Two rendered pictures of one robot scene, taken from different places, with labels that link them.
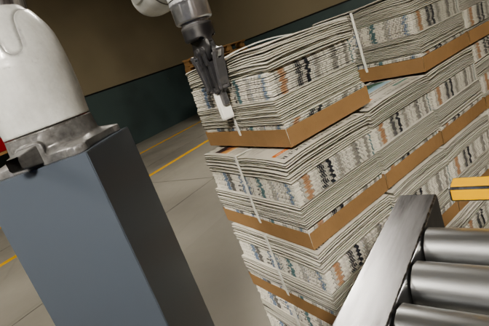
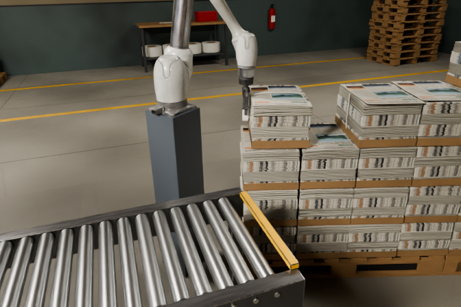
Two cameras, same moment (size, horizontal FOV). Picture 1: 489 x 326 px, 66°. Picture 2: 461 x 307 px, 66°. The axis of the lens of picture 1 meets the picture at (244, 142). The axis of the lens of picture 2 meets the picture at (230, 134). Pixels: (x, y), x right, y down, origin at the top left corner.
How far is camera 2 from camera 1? 1.17 m
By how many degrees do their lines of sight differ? 31
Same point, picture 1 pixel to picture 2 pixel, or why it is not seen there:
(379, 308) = (190, 201)
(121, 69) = not seen: outside the picture
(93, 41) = not seen: outside the picture
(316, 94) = (276, 133)
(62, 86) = (177, 92)
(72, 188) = (166, 125)
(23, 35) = (171, 72)
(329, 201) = (260, 177)
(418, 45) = (361, 133)
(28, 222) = (153, 127)
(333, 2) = not seen: outside the picture
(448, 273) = (208, 205)
